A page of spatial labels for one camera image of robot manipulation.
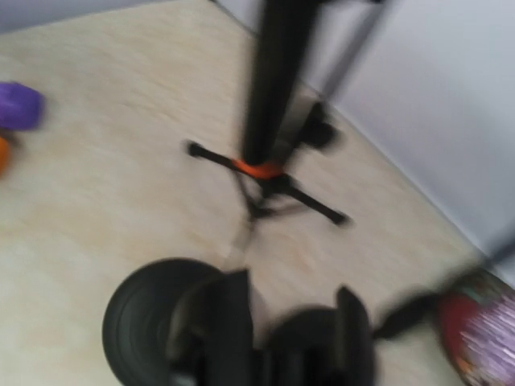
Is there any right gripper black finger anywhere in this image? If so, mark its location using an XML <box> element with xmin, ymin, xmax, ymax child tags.
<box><xmin>334</xmin><ymin>286</ymin><xmax>376</xmax><ymax>386</ymax></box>

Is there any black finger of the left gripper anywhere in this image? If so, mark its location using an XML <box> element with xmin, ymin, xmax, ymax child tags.
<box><xmin>168</xmin><ymin>269</ymin><xmax>253</xmax><ymax>385</ymax></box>

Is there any black round-base stand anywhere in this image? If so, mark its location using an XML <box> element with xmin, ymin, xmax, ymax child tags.
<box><xmin>102</xmin><ymin>258</ymin><xmax>221</xmax><ymax>386</ymax></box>

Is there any orange microphone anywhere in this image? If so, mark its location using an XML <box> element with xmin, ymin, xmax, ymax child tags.
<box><xmin>0</xmin><ymin>137</ymin><xmax>12</xmax><ymax>176</ymax></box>

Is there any purple microphone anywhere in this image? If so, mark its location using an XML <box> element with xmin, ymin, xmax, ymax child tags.
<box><xmin>1</xmin><ymin>82</ymin><xmax>45</xmax><ymax>131</ymax></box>

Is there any glitter silver-head microphone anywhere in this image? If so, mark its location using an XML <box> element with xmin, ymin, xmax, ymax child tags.
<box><xmin>461</xmin><ymin>297</ymin><xmax>514</xmax><ymax>385</ymax></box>

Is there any black tripod mic stand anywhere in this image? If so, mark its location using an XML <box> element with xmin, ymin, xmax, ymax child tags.
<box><xmin>187</xmin><ymin>100</ymin><xmax>351</xmax><ymax>230</ymax></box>

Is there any black microphone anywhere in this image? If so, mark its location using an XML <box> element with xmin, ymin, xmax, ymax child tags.
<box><xmin>234</xmin><ymin>0</ymin><xmax>323</xmax><ymax>179</ymax></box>

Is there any red floral round plate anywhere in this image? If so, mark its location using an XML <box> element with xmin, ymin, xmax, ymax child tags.
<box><xmin>435</xmin><ymin>270</ymin><xmax>514</xmax><ymax>385</ymax></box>

